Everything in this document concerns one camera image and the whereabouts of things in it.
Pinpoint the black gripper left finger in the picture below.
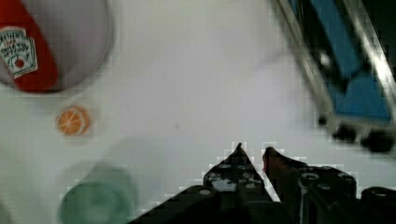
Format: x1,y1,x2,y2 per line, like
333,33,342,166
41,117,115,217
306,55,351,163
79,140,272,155
203,143,273,202

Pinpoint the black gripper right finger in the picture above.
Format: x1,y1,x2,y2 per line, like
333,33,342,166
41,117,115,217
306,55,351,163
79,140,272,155
262,147,358,224

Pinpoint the oven door with blue film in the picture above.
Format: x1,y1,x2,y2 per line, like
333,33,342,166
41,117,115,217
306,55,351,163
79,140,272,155
275,0,395,153

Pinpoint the orange slice toy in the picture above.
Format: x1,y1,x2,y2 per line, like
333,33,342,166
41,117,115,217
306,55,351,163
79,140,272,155
55,105,90,135

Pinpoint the grey round plate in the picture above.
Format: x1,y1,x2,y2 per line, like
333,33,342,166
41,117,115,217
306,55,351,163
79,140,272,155
1,0,111,93

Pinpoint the red ketchup bottle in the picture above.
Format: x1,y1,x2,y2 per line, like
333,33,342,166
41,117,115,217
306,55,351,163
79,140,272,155
0,0,59,92

